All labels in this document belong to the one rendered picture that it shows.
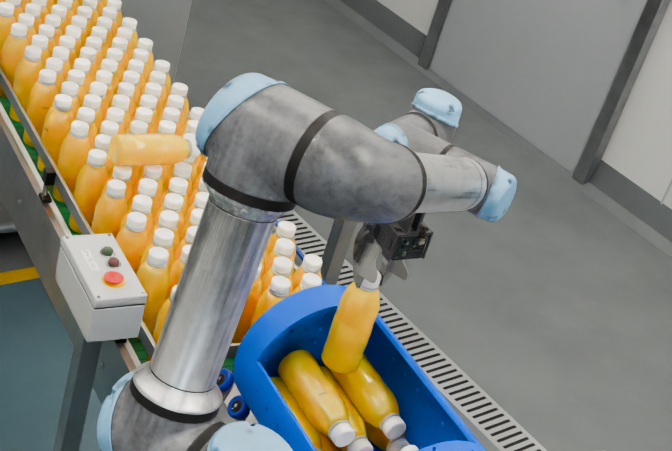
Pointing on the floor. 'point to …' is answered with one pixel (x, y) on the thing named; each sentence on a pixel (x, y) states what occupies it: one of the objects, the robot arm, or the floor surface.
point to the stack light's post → (336, 250)
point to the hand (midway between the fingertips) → (369, 276)
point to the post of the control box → (77, 393)
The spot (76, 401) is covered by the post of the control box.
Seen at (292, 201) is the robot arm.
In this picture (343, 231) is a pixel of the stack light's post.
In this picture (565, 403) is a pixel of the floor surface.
